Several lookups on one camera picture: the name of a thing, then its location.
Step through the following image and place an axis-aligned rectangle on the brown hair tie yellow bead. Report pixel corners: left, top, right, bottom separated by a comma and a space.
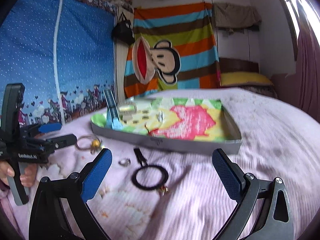
75, 134, 102, 154

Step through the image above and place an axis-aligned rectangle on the blue smart watch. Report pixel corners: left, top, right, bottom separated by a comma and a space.
104, 89, 123, 131

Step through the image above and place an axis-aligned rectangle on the black hair tie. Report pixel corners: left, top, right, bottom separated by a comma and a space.
131, 164, 170, 197

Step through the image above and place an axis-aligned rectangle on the left hand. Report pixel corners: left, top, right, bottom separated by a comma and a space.
0, 160, 38, 189

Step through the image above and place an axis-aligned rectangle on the blue fabric wardrobe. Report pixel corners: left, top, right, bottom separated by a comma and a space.
1, 0, 117, 127

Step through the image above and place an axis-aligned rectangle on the black hair clip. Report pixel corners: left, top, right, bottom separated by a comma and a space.
133, 148, 148, 167

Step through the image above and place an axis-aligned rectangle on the pink bed cover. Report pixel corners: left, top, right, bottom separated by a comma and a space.
0, 87, 320, 240

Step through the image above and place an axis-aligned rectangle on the silver rhinestone hair pin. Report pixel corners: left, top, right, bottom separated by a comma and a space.
158, 111, 164, 123

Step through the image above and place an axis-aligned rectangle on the shallow grey tray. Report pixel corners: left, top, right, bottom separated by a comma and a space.
91, 97, 242, 155

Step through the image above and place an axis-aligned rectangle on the floral folded quilt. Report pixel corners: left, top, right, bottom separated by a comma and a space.
240, 86, 278, 99

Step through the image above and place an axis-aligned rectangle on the black hanging bag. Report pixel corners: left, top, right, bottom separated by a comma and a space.
111, 12, 135, 46

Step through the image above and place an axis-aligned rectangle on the pink curtain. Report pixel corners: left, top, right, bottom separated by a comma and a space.
273, 0, 319, 121

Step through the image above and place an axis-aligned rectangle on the yellow pillow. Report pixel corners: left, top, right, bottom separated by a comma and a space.
220, 72, 273, 87

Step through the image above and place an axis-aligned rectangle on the striped monkey blanket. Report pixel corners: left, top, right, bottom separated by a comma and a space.
124, 2, 220, 98

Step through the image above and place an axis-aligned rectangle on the dark wooden headboard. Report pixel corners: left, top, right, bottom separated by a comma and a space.
219, 57, 259, 73

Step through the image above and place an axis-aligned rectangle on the brown hanging cloth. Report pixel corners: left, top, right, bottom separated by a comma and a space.
213, 3, 262, 34

